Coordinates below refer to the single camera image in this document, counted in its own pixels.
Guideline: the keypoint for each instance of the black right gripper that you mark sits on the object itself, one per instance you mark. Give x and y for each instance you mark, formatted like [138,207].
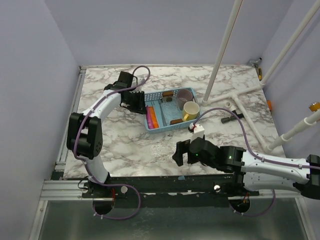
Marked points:
[182,147]

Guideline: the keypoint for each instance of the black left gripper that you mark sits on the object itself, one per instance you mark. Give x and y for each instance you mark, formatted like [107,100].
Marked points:
[140,107]

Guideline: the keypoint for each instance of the yellow mug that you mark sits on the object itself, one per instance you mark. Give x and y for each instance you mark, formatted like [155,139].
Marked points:
[190,111]

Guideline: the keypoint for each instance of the mauve mug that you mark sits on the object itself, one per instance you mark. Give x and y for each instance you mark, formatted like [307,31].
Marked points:
[183,96]

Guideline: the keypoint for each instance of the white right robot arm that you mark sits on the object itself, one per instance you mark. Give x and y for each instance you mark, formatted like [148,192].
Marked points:
[254,171]

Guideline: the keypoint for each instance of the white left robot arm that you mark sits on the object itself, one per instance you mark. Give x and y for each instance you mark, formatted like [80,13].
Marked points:
[84,132]

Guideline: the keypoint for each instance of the light blue perforated basket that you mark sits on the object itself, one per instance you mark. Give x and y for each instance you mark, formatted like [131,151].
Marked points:
[153,99]

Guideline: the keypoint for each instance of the orange yellow clamp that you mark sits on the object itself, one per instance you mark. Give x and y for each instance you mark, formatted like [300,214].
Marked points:
[315,106]

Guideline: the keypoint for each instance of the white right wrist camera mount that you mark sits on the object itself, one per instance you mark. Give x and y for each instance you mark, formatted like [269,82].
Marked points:
[197,131]

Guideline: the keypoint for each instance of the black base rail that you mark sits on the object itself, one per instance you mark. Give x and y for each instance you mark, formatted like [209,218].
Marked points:
[213,190]

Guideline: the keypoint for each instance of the aluminium frame rail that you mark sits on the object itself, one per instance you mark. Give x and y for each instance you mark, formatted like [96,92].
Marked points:
[67,190]

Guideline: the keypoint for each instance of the white pvc pipe frame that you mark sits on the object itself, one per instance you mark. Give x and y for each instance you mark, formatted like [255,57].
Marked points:
[275,106]

